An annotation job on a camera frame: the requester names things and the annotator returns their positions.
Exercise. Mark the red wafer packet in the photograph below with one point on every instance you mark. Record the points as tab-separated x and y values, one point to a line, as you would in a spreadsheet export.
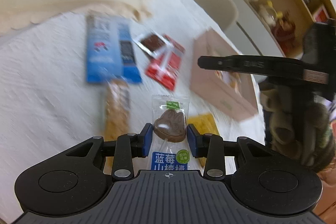
165	69

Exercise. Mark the brown granola bar packet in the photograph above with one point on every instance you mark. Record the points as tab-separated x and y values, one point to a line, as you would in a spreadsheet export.
117	109

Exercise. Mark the yellow snack packet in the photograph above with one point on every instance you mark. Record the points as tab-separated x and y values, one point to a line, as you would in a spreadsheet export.
205	124

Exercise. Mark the blue snack packet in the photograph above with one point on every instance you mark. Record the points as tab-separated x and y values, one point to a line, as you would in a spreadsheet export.
110	52

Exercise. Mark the pink cardboard box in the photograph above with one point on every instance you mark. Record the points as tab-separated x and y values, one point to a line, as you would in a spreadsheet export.
232	93

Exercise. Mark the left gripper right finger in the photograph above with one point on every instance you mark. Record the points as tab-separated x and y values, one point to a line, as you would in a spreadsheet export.
209	146

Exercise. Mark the brown lollipop blue label packet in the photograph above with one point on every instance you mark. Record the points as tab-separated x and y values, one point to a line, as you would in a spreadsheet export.
169	149

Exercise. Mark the round rice cracker packet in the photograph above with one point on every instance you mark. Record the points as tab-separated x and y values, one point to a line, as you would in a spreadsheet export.
232	79

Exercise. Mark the small chocolate square packet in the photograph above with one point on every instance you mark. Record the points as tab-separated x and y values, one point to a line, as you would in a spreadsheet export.
152	44

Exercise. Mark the beige dining chair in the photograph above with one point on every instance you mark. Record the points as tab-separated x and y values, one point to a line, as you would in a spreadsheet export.
223	12

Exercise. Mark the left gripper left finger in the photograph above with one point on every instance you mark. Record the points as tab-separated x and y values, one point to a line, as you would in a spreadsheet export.
128	147

